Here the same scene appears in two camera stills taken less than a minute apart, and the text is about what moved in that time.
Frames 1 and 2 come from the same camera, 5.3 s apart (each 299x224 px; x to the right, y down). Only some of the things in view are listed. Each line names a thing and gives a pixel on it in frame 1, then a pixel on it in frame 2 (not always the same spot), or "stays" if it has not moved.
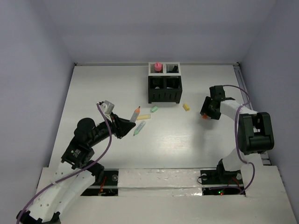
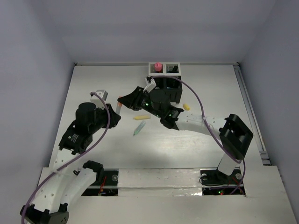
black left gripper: [121, 126] → [114, 116]
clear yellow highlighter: [144, 116] stays
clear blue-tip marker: [169, 68] stays
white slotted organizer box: [164, 69] stays
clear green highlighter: [139, 128] stays
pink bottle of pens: [158, 66] stays
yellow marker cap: [186, 107] stays
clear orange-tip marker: [135, 114] → [118, 109]
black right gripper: [216, 115] → [132, 101]
